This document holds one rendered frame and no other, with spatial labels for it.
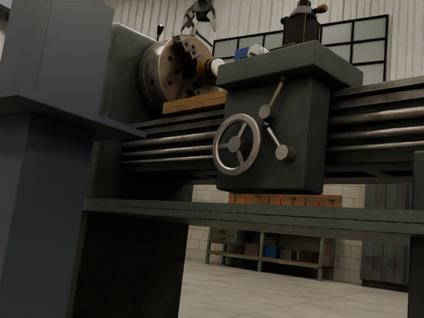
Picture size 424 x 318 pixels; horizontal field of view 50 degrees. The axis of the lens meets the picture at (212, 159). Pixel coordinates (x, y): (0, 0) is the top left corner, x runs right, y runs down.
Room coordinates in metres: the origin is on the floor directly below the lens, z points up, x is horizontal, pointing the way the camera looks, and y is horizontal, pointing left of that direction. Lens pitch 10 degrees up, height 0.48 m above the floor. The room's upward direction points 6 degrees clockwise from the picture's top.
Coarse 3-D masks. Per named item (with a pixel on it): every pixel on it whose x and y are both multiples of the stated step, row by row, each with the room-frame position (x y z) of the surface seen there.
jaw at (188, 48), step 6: (174, 42) 1.62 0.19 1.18; (180, 42) 1.59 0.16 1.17; (186, 42) 1.60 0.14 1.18; (180, 48) 1.61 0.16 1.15; (186, 48) 1.60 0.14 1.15; (180, 54) 1.63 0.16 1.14; (186, 54) 1.61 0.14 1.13; (192, 54) 1.60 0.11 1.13; (198, 54) 1.62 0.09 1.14; (186, 60) 1.62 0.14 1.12; (192, 60) 1.60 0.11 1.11; (198, 60) 1.60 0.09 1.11; (186, 66) 1.64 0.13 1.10; (192, 66) 1.62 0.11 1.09
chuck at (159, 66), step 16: (160, 48) 1.59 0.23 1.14; (192, 48) 1.69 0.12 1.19; (144, 64) 1.64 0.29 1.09; (160, 64) 1.58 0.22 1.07; (176, 64) 1.63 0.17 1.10; (144, 80) 1.64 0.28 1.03; (160, 80) 1.59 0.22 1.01; (176, 80) 1.64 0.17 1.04; (160, 96) 1.63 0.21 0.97; (192, 96) 1.70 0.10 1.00
